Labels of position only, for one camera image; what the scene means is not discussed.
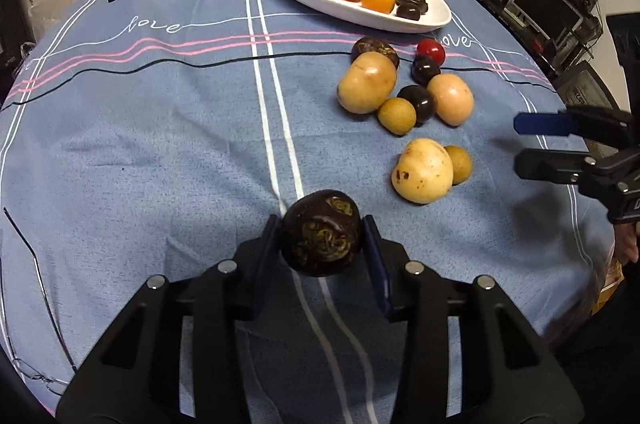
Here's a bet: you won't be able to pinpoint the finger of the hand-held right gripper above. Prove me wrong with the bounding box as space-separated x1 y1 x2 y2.
514 107 634 143
515 147 601 188

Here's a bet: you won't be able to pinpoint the person's right hand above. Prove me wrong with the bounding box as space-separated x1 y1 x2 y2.
617 224 640 263

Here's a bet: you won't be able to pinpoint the computer monitor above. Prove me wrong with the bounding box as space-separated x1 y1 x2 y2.
512 0 583 40

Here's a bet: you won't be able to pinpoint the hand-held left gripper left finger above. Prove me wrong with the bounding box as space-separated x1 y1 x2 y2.
55 214 285 424

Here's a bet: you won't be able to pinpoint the blue striped tablecloth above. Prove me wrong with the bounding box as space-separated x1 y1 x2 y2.
0 0 613 424

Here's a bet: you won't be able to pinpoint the pale pepino melon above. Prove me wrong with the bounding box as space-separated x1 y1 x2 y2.
427 73 475 126

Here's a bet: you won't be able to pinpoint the large golden pepino melon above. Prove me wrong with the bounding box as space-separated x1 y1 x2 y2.
337 51 398 114

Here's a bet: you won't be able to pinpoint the brown-spotted pepino melon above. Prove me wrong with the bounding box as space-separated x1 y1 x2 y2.
391 138 454 205

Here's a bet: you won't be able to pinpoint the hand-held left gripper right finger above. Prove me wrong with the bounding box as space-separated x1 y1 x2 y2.
361 214 586 424

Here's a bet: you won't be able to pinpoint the thin wire eyeglasses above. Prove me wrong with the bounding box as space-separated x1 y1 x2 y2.
0 207 78 397

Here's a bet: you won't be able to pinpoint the red cherry tomato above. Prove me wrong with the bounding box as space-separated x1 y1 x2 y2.
416 38 446 62

